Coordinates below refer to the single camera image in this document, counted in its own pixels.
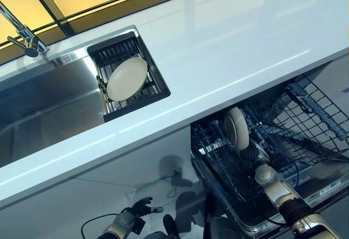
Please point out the cream ceramic plate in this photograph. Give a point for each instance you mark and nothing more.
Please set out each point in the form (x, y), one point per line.
(126, 79)
(240, 130)

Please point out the robot right leg gray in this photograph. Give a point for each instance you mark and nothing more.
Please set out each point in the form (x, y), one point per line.
(225, 229)

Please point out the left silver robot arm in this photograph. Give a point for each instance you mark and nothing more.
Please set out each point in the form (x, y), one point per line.
(117, 222)

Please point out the black dish drying rack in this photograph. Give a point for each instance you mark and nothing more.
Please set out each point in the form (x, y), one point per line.
(158, 83)

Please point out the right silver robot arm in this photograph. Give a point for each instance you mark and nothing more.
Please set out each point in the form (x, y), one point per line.
(278, 192)

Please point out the chrome kitchen faucet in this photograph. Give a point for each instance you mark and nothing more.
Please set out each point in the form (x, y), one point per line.
(26, 35)

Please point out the robot left leg black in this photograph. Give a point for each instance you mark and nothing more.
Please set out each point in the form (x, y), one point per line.
(171, 224)

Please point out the stainless steel sink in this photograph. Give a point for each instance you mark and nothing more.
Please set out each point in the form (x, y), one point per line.
(49, 100)

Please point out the narrow white cabinet door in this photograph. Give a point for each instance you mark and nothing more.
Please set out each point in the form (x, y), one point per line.
(95, 190)

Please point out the dishwasher door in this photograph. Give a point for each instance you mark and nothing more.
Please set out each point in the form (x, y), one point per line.
(321, 187)

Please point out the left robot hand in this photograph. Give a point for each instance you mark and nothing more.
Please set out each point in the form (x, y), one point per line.
(141, 209)

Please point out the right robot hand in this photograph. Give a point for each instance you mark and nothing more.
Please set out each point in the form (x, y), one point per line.
(252, 155)

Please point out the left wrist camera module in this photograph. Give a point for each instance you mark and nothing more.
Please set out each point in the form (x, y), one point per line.
(139, 224)

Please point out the dark window frame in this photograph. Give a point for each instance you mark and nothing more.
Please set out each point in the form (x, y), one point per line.
(47, 4)

